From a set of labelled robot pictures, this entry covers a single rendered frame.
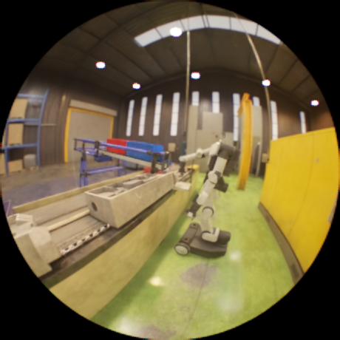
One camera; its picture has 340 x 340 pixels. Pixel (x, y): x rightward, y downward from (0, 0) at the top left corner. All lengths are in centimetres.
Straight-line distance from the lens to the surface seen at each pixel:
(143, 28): 948
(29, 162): 941
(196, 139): 707
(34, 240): 58
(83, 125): 1199
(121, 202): 74
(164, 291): 137
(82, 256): 71
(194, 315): 134
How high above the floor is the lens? 129
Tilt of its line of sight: 11 degrees down
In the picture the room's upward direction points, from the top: 4 degrees clockwise
